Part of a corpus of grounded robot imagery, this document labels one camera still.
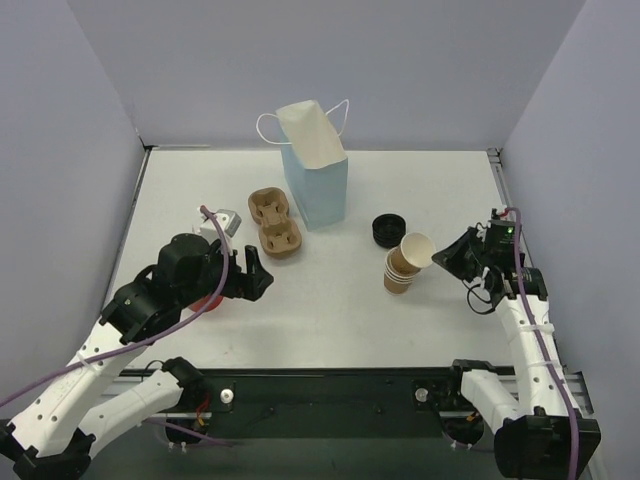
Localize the brown paper cup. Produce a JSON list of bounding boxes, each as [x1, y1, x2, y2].
[[399, 232, 436, 269]]

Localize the brown pulp cup carrier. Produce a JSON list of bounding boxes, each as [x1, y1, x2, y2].
[[248, 187, 302, 259]]

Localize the light blue paper bag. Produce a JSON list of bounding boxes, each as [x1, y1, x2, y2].
[[255, 99, 350, 231]]

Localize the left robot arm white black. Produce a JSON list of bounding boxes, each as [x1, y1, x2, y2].
[[1, 234, 274, 479]]

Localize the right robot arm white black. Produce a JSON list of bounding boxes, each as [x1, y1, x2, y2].
[[432, 208, 601, 479]]

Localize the red cup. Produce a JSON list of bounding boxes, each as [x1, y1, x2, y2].
[[189, 295, 224, 312]]

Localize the stack of brown paper cups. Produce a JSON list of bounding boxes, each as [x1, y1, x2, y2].
[[383, 247, 421, 295]]

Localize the stack of black lids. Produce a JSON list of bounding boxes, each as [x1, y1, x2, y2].
[[372, 213, 407, 249]]

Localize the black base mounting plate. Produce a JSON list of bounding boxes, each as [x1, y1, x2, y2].
[[167, 367, 491, 443]]

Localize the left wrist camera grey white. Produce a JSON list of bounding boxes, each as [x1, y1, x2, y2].
[[192, 209, 242, 250]]

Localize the aluminium frame rail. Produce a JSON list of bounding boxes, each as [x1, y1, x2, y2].
[[486, 147, 511, 206]]

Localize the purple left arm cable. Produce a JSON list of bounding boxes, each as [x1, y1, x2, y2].
[[0, 207, 231, 411]]

